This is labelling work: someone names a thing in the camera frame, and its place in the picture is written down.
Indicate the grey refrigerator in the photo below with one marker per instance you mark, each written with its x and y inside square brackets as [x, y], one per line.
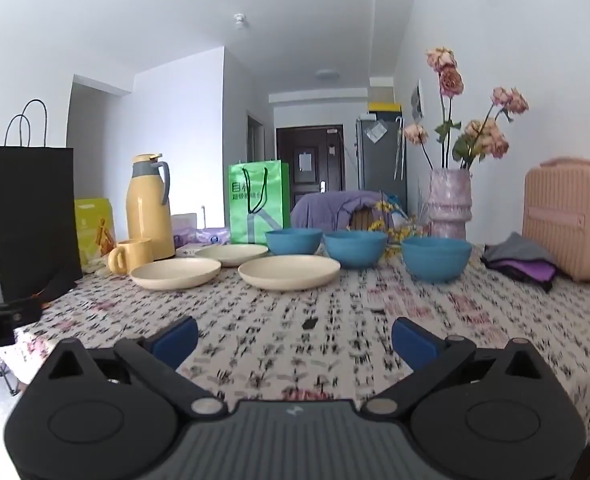
[381, 155]

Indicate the yellow box on refrigerator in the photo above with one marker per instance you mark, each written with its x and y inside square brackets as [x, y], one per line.
[384, 107]

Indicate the pink small suitcase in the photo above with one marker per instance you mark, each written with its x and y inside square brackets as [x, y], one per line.
[557, 213]

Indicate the cream plate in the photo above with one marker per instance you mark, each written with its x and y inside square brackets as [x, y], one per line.
[176, 274]
[289, 273]
[232, 255]

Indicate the patterned calligraphy tablecloth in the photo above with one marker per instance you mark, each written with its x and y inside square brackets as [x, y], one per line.
[329, 342]

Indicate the blue bowl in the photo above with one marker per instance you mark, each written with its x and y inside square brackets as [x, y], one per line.
[435, 260]
[292, 241]
[356, 249]

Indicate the green shopping bag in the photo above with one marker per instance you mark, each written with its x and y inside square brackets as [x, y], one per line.
[259, 200]

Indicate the blue bowl left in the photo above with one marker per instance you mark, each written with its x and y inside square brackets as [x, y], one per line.
[292, 241]

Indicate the ceiling lamp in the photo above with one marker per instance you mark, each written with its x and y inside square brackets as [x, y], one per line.
[327, 74]

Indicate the yellow mug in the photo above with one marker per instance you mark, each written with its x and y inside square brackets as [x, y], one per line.
[129, 255]

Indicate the pink purple vase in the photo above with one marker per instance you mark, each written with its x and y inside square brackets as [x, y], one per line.
[449, 206]

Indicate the dried pink roses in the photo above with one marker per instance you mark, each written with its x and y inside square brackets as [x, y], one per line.
[463, 137]

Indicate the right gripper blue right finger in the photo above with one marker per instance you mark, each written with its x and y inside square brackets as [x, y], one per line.
[432, 360]

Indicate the dark entrance door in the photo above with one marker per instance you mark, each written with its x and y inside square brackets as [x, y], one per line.
[315, 155]

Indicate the yellow thermos jug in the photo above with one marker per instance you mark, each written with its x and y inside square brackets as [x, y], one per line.
[147, 205]

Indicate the wall picture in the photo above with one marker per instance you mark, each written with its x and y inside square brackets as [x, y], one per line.
[416, 101]

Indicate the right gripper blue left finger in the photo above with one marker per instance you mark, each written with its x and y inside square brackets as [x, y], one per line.
[154, 361]

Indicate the blue bowl right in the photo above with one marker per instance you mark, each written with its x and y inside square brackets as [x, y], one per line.
[435, 260]

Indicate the folded grey purple cloths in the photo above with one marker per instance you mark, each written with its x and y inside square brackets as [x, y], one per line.
[523, 260]

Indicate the black paper bag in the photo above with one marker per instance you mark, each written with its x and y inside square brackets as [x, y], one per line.
[39, 255]

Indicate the yellow green box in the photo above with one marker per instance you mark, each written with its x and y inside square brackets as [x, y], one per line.
[94, 228]

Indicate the blue bowl middle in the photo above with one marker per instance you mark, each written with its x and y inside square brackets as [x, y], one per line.
[356, 249]

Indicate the purple jacket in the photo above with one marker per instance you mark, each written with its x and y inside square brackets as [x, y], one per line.
[332, 211]

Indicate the purple tissue pack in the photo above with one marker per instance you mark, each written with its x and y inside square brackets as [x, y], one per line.
[186, 231]

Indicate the cream plate back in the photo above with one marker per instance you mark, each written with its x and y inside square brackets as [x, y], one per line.
[232, 255]

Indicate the wooden chair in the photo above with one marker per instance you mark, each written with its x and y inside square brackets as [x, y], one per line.
[366, 219]

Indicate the yellow flower sprigs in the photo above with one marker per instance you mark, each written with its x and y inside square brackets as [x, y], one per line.
[389, 219]

